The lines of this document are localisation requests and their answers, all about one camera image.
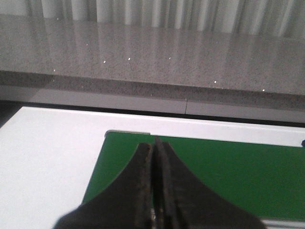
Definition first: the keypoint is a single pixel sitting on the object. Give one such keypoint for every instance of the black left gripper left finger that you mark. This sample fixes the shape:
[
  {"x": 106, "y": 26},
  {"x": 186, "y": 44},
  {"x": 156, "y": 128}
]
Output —
[{"x": 125, "y": 204}]

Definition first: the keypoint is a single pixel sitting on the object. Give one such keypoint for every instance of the white pleated curtain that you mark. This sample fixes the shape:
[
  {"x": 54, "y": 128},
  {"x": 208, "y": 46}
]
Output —
[{"x": 280, "y": 18}]

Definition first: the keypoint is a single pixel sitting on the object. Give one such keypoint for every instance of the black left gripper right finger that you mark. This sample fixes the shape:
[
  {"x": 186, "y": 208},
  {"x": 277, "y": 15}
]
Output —
[{"x": 183, "y": 201}]

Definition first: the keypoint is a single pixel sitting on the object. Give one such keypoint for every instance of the grey speckled stone counter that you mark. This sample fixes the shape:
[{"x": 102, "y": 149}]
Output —
[{"x": 112, "y": 66}]

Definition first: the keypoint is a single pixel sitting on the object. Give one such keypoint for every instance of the aluminium conveyor frame rail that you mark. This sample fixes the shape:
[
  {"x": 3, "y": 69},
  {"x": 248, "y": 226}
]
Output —
[{"x": 272, "y": 223}]

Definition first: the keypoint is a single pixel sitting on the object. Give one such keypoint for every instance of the green conveyor belt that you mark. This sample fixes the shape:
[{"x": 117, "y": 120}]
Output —
[{"x": 266, "y": 180}]

